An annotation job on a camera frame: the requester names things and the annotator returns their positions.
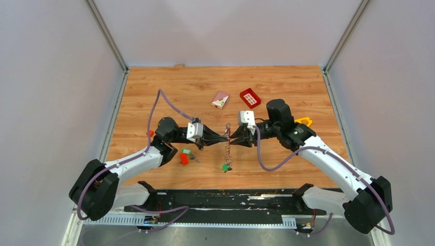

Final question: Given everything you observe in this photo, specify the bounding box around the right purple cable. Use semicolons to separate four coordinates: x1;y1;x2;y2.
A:
253;126;396;236

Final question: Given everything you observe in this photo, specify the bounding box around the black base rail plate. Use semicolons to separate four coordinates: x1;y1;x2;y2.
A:
139;189;322;225

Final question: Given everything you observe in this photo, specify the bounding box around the red toy brick block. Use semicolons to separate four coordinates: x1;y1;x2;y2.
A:
240;88;261;109

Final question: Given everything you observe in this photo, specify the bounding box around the yellow toy piece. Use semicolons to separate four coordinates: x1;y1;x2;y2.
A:
294;117;313;127

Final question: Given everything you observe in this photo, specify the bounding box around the small red block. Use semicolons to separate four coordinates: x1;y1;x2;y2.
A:
180;153;189;166

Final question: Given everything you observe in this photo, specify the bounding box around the loose green key tag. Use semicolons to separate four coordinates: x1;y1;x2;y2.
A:
181;148;192;155

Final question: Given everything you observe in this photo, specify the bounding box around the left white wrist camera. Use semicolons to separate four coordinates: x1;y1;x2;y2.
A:
186;118;204;143

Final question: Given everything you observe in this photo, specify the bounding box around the green key tag on holder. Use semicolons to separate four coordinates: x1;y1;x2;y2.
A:
222;164;232;172

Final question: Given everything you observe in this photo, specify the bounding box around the playing card box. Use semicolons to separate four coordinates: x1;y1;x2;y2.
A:
210;91;230;110

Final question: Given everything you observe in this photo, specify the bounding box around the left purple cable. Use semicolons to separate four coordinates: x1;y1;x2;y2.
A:
76;89;201;221

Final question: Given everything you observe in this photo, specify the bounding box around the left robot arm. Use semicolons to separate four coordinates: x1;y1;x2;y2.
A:
69;117;228;221

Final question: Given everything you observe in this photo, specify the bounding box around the purple cable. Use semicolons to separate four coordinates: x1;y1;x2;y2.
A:
253;126;396;236
76;89;201;221

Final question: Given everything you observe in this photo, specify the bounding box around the silver key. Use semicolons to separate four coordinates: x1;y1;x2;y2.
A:
189;154;200;163

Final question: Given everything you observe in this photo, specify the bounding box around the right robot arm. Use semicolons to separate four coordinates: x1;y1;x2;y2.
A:
230;99;396;235

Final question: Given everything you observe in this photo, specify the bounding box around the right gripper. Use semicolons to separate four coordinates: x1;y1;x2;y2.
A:
229;121;280;147

